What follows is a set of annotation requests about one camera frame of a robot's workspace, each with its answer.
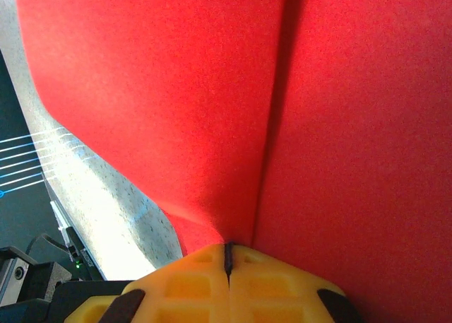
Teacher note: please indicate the red paper sheet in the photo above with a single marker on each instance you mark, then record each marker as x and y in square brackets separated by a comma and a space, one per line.
[212, 89]

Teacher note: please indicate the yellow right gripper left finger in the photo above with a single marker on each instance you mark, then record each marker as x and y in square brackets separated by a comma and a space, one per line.
[183, 291]

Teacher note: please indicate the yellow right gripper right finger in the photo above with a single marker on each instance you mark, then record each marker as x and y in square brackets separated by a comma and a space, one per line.
[282, 294]

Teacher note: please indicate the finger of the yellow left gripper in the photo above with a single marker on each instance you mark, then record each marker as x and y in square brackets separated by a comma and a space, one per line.
[88, 310]

